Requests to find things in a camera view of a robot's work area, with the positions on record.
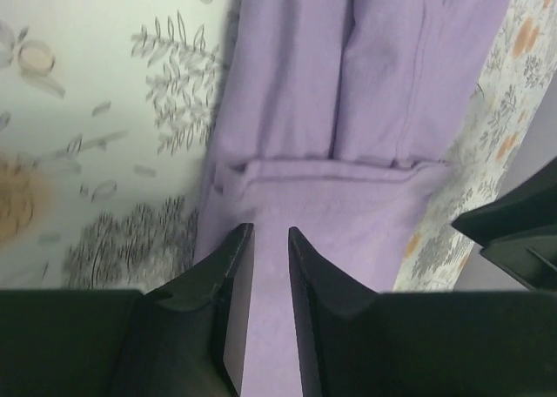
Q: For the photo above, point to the purple t shirt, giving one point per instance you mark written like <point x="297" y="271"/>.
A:
<point x="335" y="119"/>

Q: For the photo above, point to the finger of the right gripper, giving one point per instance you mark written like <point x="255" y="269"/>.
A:
<point x="517" y="232"/>

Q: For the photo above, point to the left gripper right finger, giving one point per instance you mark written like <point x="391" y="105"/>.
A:
<point x="353" y="341"/>

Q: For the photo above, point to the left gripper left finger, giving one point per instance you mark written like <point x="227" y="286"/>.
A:
<point x="184" y="338"/>

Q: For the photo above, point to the floral patterned table mat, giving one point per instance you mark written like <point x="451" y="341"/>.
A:
<point x="107" y="107"/>

